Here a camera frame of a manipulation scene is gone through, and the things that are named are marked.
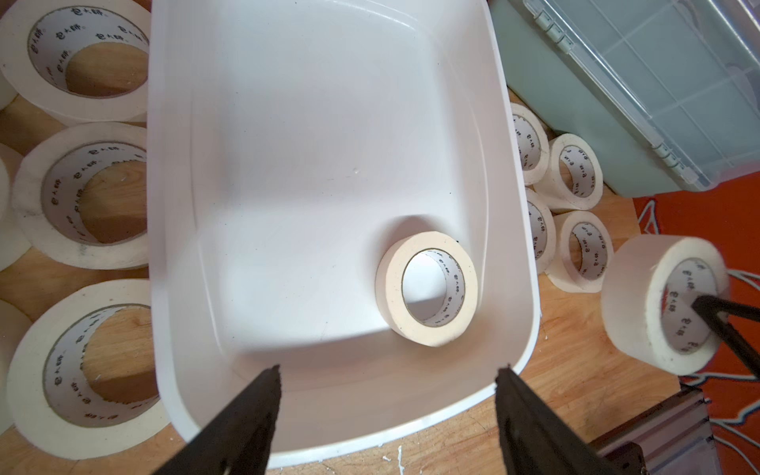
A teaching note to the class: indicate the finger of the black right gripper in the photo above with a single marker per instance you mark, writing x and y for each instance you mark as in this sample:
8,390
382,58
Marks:
710,309

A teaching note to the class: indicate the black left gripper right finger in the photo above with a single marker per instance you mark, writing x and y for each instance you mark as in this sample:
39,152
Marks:
533,439

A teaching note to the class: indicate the white plastic storage tray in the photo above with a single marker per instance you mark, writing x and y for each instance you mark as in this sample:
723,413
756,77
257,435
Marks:
290,144

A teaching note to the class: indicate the beige masking tape roll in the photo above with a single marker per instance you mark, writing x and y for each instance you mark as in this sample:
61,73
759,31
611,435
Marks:
455,313
543,231
7,92
647,299
39,40
13,241
49,398
49,185
533,145
583,253
573,180

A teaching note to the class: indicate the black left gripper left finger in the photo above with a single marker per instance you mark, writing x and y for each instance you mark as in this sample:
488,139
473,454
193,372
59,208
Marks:
239,439

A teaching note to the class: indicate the translucent lidded storage box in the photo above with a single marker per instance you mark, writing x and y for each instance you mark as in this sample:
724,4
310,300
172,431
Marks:
665,92

